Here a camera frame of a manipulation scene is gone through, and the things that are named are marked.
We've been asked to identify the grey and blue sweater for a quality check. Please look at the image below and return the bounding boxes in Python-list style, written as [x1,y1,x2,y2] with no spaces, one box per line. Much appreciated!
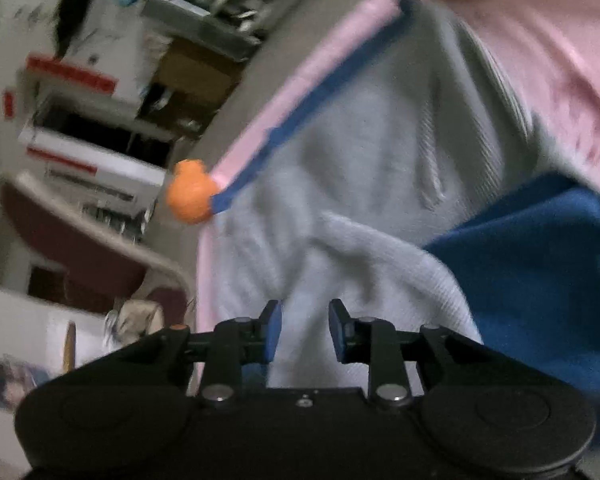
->
[209,0,600,446]

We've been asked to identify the pink printed towel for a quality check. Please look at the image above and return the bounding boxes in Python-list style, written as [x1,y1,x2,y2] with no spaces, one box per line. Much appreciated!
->
[194,0,600,391]

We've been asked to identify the pile of folded clothes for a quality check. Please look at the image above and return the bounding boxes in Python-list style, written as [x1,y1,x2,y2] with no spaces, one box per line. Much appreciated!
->
[102,299,164,353]

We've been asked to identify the dark red chair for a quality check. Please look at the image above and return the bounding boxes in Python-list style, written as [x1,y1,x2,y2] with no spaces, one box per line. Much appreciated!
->
[0,171,195,325]

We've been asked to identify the brown wooden cabinet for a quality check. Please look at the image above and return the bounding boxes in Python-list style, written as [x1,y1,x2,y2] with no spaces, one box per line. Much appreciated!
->
[137,38,246,140]

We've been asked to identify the orange tangerine fruit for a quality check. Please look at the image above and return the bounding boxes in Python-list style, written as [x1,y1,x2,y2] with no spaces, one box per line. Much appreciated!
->
[166,159,220,224]

